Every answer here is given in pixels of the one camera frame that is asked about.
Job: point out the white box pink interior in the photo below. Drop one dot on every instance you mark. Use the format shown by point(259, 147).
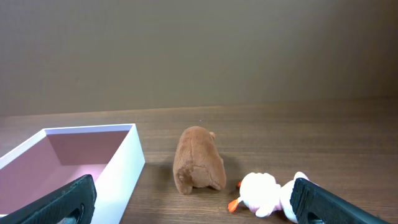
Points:
point(54, 157)

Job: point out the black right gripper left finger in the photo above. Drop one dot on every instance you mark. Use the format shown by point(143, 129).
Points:
point(74, 202)

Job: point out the brown plush bear toy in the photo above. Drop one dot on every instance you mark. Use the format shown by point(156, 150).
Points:
point(197, 162)

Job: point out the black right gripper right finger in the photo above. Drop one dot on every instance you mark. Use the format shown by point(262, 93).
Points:
point(313, 204)

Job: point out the white pink duck figurine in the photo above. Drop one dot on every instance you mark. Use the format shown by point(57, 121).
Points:
point(262, 195)

